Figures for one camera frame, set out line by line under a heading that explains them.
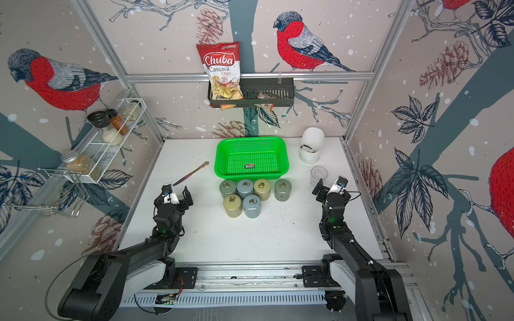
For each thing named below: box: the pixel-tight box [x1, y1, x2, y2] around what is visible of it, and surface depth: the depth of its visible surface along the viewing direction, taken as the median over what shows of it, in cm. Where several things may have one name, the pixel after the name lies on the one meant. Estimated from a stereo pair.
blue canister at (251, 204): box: [242, 193, 262, 219], surface depth 87 cm
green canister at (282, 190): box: [274, 178, 292, 202], surface depth 92 cm
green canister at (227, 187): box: [219, 179, 237, 198], surface depth 92 cm
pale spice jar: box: [122, 100, 142, 122], surface depth 87 cm
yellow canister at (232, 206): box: [222, 193, 243, 219], surface depth 87 cm
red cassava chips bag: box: [196, 41, 245, 111], surface depth 85 cm
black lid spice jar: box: [87, 111, 124, 146], surface depth 73 cm
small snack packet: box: [253, 89, 278, 113], surface depth 92 cm
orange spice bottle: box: [105, 108, 130, 136], surface depth 78 cm
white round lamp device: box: [299, 127, 325, 164], surface depth 106 cm
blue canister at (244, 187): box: [236, 178, 254, 200], surface depth 92 cm
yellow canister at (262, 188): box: [253, 177, 272, 202], surface depth 92 cm
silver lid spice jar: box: [60, 150, 104, 181], surface depth 62 cm
